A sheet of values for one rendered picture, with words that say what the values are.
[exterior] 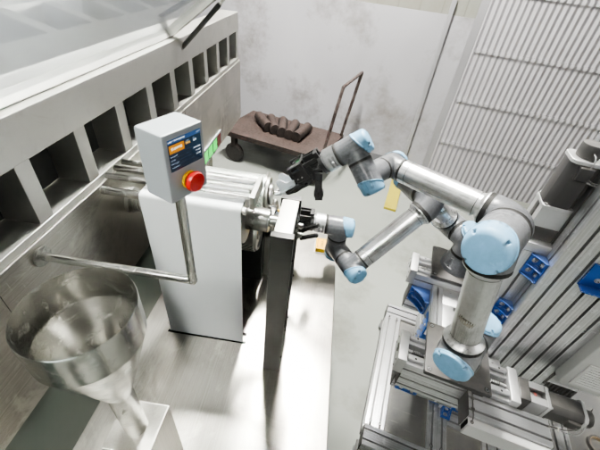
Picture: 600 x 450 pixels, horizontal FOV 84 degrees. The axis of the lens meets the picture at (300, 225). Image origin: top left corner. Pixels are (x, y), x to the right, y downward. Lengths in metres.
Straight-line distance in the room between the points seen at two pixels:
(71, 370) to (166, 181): 0.24
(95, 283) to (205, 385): 0.62
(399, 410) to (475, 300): 1.05
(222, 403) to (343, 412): 1.11
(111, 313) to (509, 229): 0.82
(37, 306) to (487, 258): 0.85
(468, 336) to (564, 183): 0.52
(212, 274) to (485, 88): 3.43
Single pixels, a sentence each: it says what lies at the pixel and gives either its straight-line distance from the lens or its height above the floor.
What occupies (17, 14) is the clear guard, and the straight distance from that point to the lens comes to 0.49.
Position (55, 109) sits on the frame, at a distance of 0.79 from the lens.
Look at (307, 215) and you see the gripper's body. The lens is 1.26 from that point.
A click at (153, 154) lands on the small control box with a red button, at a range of 0.47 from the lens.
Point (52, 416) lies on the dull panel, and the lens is 1.00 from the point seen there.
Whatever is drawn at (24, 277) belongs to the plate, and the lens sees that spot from 0.78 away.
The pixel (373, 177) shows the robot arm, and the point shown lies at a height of 1.40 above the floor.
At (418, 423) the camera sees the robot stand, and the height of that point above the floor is 0.21.
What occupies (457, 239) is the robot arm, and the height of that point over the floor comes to 0.98.
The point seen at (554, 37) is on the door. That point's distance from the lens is 3.95.
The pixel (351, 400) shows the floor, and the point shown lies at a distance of 2.12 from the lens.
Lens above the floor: 1.89
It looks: 39 degrees down
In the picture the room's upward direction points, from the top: 7 degrees clockwise
